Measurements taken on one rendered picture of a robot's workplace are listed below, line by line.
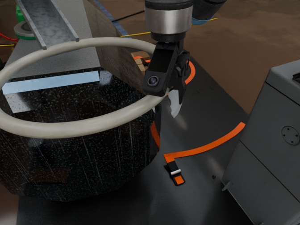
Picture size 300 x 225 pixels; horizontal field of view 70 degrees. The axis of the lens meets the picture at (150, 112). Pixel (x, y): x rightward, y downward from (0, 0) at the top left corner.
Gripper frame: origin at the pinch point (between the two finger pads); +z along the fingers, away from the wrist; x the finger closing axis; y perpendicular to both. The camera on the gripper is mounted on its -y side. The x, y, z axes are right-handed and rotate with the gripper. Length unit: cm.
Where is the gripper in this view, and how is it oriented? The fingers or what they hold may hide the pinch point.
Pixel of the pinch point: (163, 112)
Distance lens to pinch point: 54.4
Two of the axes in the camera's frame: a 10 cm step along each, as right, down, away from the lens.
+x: -9.0, -2.5, 3.6
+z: 0.4, 7.8, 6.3
